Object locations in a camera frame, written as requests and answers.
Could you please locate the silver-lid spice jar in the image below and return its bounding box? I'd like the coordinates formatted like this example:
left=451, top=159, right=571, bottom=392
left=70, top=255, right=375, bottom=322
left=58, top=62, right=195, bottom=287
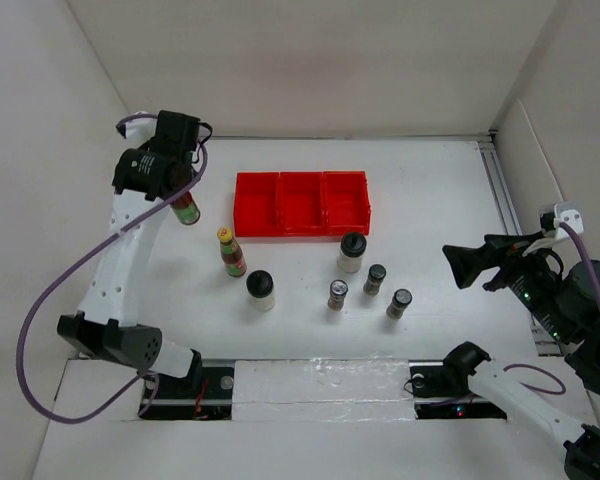
left=327, top=279, right=349, bottom=311

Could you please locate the white salt shaker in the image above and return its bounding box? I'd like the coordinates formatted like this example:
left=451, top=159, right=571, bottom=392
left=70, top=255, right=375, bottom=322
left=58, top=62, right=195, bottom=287
left=246, top=270, right=275, bottom=312
left=337, top=232, right=367, bottom=273

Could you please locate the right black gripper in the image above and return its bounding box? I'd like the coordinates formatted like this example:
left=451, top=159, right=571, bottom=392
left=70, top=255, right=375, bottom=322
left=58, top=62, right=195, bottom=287
left=442, top=226, right=575, bottom=340

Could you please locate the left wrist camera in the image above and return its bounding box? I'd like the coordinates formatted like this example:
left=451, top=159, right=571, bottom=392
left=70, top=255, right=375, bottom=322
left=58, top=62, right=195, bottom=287
left=115, top=111, right=157, bottom=144

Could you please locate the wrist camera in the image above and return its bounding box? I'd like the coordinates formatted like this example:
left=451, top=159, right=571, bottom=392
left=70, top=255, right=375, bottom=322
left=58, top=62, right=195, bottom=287
left=115, top=111, right=157, bottom=144
left=539, top=201, right=584, bottom=238

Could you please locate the red three-compartment tray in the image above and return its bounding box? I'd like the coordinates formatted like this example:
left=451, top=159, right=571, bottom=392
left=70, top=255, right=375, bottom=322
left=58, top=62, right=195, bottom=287
left=233, top=171, right=371, bottom=238

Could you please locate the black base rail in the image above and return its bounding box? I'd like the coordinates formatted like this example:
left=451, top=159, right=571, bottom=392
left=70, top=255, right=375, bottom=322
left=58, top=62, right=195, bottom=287
left=139, top=359, right=507, bottom=423

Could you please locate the right black-lid spice jar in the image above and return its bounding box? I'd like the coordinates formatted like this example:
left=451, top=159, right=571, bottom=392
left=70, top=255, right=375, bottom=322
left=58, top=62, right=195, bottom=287
left=386, top=288, right=413, bottom=320

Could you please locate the red sauce bottle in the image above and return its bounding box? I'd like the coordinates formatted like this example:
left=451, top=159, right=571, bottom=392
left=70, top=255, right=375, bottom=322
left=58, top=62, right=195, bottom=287
left=217, top=227, right=247, bottom=278
left=171, top=192, right=200, bottom=226

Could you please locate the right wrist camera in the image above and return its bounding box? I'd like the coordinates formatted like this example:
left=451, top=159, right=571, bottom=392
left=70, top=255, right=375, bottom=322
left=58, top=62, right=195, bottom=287
left=539, top=201, right=584, bottom=238

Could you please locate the black-lid spice jar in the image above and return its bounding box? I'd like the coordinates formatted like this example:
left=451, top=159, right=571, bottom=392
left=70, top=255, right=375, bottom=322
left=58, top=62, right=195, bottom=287
left=363, top=264, right=387, bottom=296
left=386, top=288, right=413, bottom=320

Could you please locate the middle black-lid spice jar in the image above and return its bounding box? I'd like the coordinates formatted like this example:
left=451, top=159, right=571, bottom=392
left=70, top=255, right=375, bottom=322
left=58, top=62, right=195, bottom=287
left=363, top=264, right=387, bottom=296

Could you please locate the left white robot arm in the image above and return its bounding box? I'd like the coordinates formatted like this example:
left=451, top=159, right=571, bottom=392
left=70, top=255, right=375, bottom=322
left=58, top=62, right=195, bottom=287
left=57, top=110, right=205, bottom=397

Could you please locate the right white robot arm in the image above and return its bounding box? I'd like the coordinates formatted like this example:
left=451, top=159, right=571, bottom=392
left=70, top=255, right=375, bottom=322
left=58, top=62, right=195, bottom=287
left=442, top=234, right=600, bottom=479

